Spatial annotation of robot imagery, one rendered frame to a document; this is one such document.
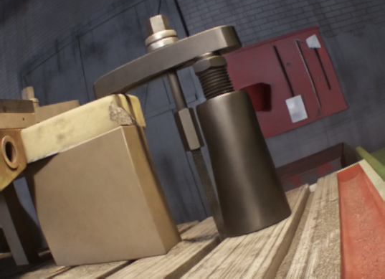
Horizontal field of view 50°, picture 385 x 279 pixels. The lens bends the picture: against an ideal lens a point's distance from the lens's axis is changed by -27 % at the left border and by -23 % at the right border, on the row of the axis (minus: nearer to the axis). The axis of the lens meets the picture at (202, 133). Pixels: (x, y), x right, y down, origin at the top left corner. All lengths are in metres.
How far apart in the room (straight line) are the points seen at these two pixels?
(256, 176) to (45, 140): 0.26
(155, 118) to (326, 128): 2.05
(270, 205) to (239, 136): 0.08
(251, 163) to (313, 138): 5.18
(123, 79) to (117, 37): 6.01
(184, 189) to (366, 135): 2.37
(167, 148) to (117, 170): 5.64
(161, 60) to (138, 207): 0.16
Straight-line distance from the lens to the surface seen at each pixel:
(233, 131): 0.54
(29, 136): 0.61
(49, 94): 7.36
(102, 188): 0.58
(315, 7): 5.78
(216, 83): 0.56
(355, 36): 5.67
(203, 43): 0.57
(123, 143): 0.56
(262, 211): 0.54
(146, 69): 0.59
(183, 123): 0.58
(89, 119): 0.61
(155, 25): 0.60
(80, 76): 6.93
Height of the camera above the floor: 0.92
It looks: 3 degrees up
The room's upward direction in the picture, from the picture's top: 18 degrees counter-clockwise
